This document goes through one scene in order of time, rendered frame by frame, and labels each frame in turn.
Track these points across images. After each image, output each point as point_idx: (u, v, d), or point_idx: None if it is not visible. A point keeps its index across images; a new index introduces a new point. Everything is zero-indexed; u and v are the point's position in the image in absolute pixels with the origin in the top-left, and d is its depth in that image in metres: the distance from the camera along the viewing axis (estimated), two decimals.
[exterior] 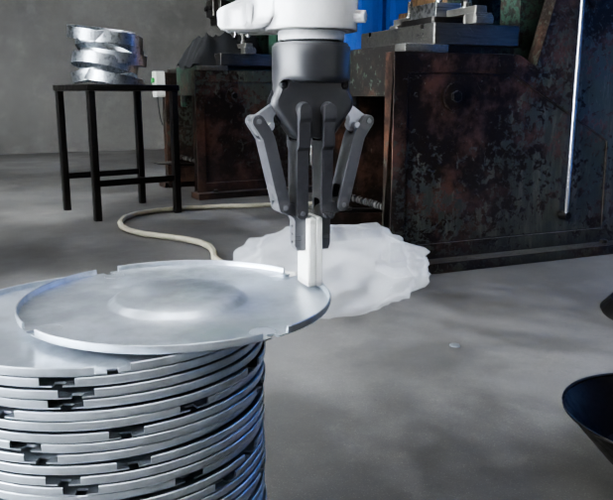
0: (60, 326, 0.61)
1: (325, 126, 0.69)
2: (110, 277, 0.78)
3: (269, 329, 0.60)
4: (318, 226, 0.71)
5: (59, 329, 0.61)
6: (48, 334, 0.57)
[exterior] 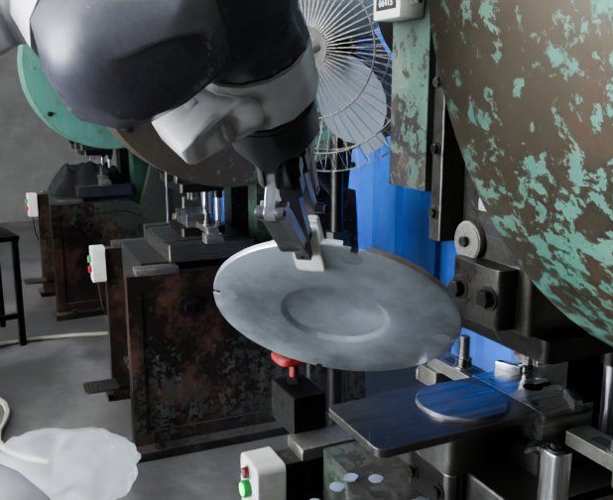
0: (320, 356, 0.94)
1: (305, 156, 0.63)
2: (444, 340, 0.84)
3: (227, 290, 0.83)
4: (318, 223, 0.71)
5: (319, 358, 0.94)
6: (297, 355, 0.96)
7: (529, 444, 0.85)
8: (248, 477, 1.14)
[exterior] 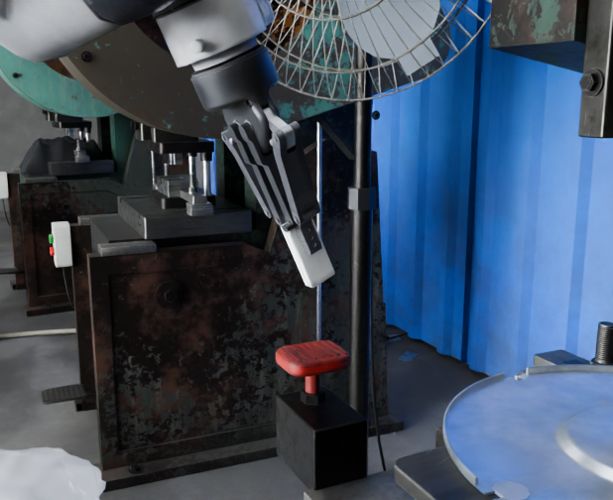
0: (534, 387, 0.60)
1: (249, 146, 0.67)
2: None
3: (518, 496, 0.44)
4: (288, 235, 0.71)
5: (532, 389, 0.60)
6: (487, 377, 0.61)
7: None
8: None
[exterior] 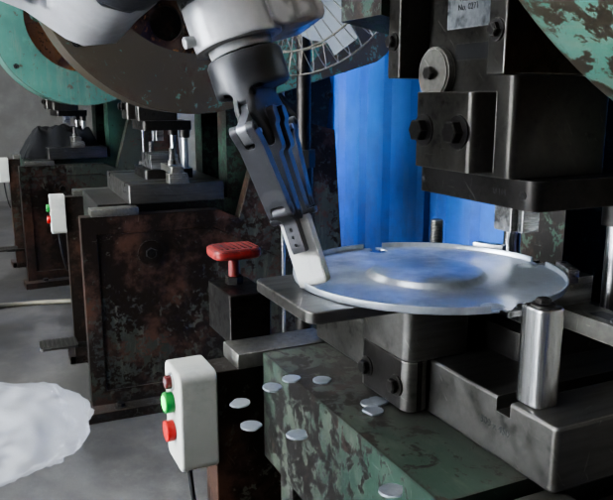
0: (325, 283, 0.74)
1: None
2: None
3: (499, 305, 0.66)
4: (283, 230, 0.72)
5: (323, 286, 0.74)
6: (313, 288, 0.70)
7: (515, 308, 0.64)
8: (171, 388, 0.93)
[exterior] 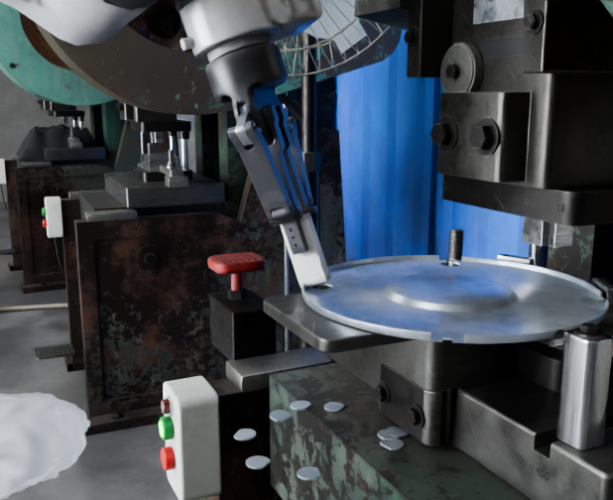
0: (449, 330, 0.59)
1: None
2: None
3: (584, 298, 0.69)
4: (283, 230, 0.72)
5: (450, 333, 0.59)
6: (489, 335, 0.57)
7: (556, 335, 0.57)
8: (170, 413, 0.86)
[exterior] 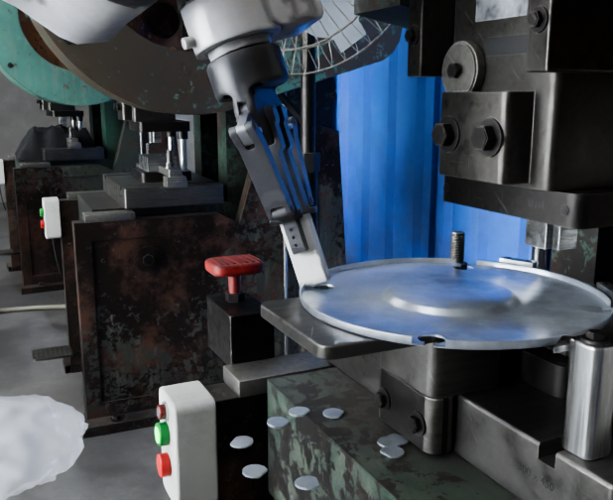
0: (580, 307, 0.66)
1: None
2: None
3: None
4: (283, 230, 0.72)
5: (582, 309, 0.66)
6: (605, 295, 0.68)
7: (560, 341, 0.55)
8: (166, 418, 0.84)
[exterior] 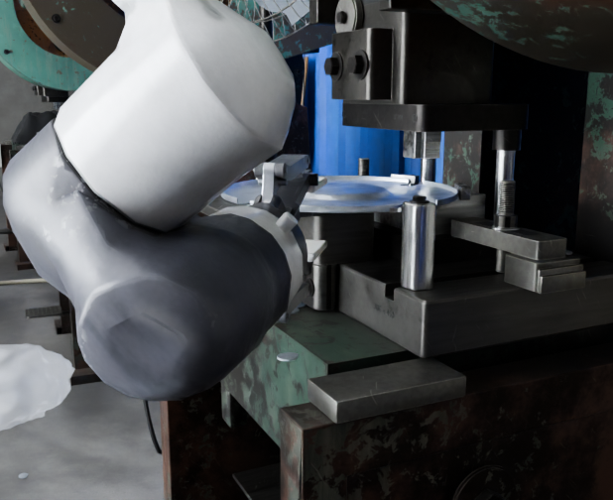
0: None
1: None
2: None
3: None
4: (315, 188, 0.68)
5: None
6: (397, 178, 1.00)
7: (397, 205, 0.75)
8: None
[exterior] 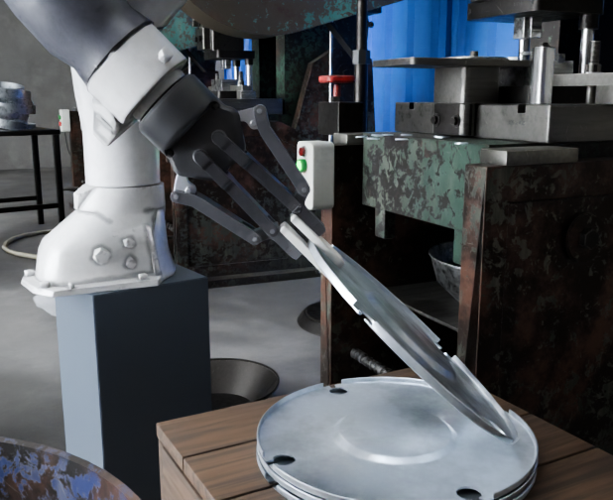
0: None
1: (228, 152, 0.69)
2: None
3: None
4: (299, 224, 0.71)
5: None
6: (519, 437, 0.71)
7: (524, 52, 1.16)
8: (305, 155, 1.45)
